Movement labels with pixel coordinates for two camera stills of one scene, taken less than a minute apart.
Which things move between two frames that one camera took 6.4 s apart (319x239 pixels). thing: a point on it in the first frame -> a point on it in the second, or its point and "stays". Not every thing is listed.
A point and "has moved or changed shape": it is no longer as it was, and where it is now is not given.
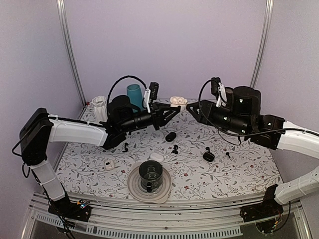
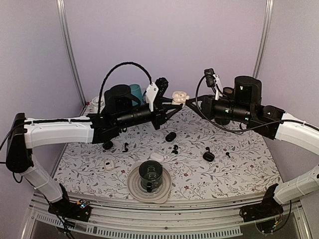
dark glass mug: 151,174 stays
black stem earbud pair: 126,149 stays
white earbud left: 109,164 stays
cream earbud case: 176,101 has moved or changed shape
